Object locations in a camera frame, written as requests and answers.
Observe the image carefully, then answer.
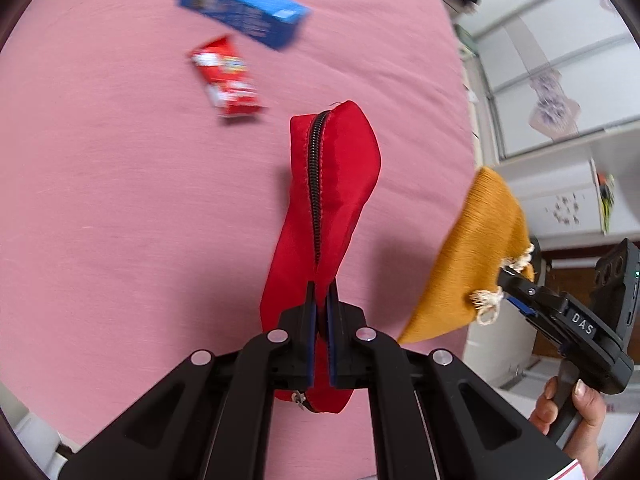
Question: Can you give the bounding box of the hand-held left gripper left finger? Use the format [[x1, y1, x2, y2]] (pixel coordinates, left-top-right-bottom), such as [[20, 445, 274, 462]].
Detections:
[[57, 280, 318, 480]]

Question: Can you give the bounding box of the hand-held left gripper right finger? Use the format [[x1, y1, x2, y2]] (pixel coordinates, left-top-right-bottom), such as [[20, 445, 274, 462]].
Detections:
[[325, 280, 576, 480]]

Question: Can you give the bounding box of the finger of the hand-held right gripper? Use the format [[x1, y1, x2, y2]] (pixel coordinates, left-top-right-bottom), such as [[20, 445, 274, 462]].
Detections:
[[496, 266, 557, 311], [504, 296, 551, 335]]

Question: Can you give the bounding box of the mustard knit drawstring pouch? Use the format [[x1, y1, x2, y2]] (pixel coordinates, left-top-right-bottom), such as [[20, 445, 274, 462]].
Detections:
[[397, 166, 537, 345]]

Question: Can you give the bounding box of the red zipper pencil pouch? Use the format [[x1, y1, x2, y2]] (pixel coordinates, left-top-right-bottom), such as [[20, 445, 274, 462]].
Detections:
[[260, 100, 383, 415]]

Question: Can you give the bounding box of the person's right hand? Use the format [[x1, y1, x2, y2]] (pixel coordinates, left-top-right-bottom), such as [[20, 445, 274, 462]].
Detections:
[[529, 375, 608, 461]]

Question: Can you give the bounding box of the white cabinet with stickers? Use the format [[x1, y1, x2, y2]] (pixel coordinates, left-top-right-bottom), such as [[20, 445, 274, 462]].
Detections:
[[490, 132, 640, 241]]

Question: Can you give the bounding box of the white sliding door wardrobe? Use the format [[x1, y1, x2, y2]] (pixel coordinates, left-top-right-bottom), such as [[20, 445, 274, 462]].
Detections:
[[450, 0, 640, 161]]

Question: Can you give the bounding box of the red snack packet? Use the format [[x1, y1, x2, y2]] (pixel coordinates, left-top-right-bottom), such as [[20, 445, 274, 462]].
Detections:
[[189, 35, 263, 118]]

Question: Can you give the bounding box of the blue cardboard box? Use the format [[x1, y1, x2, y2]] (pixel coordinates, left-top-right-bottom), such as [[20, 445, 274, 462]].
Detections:
[[175, 0, 313, 52]]

